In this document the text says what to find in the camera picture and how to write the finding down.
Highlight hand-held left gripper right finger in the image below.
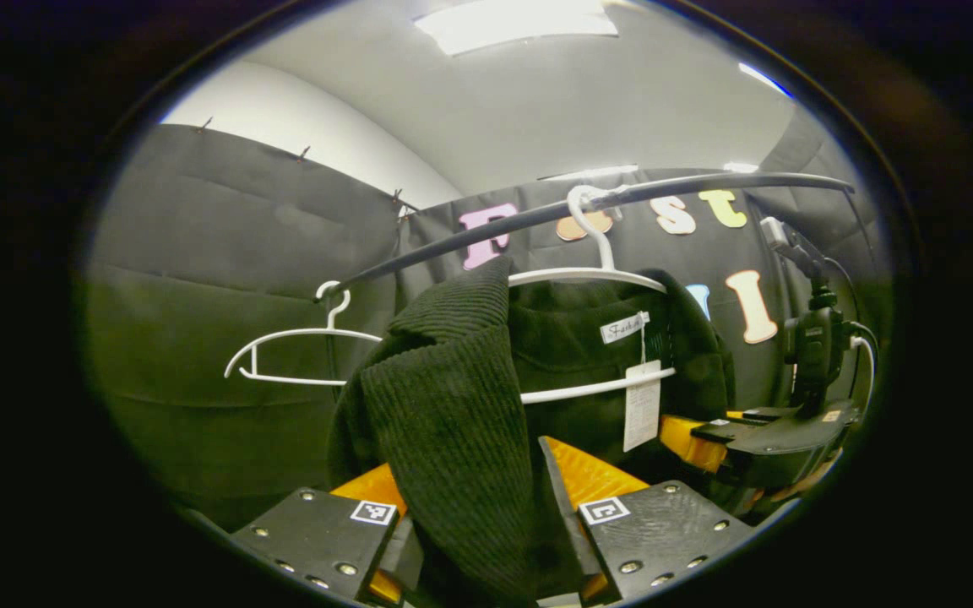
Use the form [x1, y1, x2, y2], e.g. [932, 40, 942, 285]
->
[537, 435, 759, 607]

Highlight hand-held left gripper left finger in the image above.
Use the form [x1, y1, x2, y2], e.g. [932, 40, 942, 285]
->
[227, 462, 427, 607]

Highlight black knitted sweater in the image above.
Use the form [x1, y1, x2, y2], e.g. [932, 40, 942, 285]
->
[326, 258, 737, 608]

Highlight white clothes hanger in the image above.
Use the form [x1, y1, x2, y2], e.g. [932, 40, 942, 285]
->
[224, 281, 383, 388]
[508, 185, 677, 404]

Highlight black clothes rack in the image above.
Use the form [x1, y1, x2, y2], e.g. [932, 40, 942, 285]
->
[315, 172, 857, 406]

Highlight large ceiling light panel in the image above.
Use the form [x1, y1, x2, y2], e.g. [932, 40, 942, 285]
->
[413, 0, 620, 57]

